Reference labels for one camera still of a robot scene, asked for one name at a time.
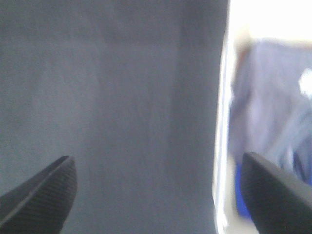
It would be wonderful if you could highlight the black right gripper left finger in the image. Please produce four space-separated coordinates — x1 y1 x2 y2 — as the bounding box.
0 156 78 234

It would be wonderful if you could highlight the grey towel in basket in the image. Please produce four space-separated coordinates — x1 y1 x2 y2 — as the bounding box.
228 41 312 184

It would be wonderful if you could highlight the white plastic basket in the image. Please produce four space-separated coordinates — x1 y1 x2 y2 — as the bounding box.
212 0 312 234

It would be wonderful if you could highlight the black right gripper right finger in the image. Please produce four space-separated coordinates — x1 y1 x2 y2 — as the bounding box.
241 152 312 234

